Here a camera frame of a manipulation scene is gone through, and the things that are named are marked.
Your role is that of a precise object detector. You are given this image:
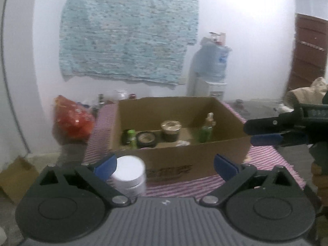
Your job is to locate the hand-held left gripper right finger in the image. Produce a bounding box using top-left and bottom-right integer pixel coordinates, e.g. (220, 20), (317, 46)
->
(197, 154), (296, 208)

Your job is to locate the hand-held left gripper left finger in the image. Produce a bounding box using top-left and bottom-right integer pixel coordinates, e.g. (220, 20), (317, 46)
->
(33, 154), (132, 208)

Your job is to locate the purple checkered tablecloth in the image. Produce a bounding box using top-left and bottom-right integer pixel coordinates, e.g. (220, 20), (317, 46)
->
(84, 100), (305, 198)

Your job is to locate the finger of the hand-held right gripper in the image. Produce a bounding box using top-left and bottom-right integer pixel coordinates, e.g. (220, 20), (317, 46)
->
(243, 114), (285, 135)
(250, 133), (288, 146)

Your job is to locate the light blue floral cloth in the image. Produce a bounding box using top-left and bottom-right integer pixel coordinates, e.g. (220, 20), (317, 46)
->
(59, 0), (200, 84)

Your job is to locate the black tape roll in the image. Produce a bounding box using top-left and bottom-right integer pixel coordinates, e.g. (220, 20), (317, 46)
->
(136, 131), (157, 149)

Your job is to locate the black jar with gold lid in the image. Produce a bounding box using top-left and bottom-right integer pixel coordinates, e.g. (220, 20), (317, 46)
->
(160, 120), (182, 142)

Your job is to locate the brown cardboard box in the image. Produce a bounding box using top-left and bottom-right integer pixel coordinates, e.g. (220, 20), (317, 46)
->
(109, 97), (252, 182)

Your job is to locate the small cardboard box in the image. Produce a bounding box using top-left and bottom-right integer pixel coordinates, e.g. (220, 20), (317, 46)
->
(0, 156), (39, 204)

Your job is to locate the beige sack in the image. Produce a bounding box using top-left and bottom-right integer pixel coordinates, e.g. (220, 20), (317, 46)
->
(286, 77), (328, 105)

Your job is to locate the cluster of small bottles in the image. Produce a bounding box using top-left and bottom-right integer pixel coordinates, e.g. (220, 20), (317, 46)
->
(208, 32), (226, 46)

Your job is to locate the white plastic bottle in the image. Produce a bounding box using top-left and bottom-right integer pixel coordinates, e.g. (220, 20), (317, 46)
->
(110, 156), (147, 198)

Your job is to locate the green dropper bottle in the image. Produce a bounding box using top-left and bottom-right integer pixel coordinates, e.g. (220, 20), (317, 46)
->
(197, 112), (216, 144)

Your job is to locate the green lip balm tube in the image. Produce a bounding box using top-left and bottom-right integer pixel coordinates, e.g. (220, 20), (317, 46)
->
(127, 129), (137, 149)

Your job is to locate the red plastic bag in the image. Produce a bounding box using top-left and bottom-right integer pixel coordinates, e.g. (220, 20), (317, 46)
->
(52, 95), (96, 140)

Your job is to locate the brown door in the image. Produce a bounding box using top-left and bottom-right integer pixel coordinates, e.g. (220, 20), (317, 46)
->
(286, 13), (328, 93)

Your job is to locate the blue water jug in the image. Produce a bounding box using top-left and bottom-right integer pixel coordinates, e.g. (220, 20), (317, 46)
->
(192, 37), (232, 82)

